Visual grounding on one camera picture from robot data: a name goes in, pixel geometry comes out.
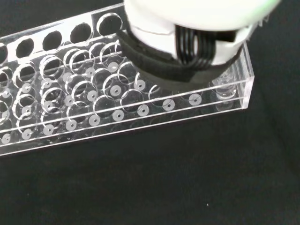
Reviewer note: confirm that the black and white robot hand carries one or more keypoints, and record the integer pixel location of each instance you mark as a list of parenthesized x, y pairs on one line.
[(187, 14)]

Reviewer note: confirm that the clear acrylic test tube rack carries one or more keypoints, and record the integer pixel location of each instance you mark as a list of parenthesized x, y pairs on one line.
[(93, 98)]

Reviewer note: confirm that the black bench cloth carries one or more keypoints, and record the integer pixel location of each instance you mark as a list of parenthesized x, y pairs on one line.
[(164, 182)]

